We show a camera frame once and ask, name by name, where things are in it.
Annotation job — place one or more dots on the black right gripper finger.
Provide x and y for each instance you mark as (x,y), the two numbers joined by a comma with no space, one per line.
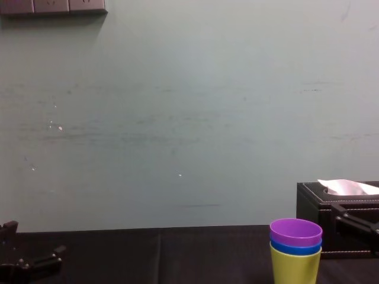
(359,226)

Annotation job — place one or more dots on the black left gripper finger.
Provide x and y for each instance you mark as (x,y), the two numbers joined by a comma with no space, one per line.
(7,236)
(41,263)

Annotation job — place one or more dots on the white wall socket panel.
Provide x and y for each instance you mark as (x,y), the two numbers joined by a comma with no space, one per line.
(87,4)
(51,5)
(16,6)

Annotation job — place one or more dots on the purple plastic cup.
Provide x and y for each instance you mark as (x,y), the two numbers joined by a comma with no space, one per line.
(296,233)

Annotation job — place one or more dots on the white tissue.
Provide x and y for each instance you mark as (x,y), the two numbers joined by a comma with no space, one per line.
(346,187)

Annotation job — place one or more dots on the black leather tissue box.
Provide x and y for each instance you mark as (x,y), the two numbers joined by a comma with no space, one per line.
(311,204)

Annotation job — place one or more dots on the blue plastic cup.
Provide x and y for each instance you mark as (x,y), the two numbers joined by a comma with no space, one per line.
(296,250)

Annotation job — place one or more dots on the black tablecloth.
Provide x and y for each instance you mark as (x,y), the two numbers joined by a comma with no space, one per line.
(163,257)

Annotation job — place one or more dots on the yellow-green plastic cup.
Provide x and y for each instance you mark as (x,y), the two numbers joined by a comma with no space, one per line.
(296,269)

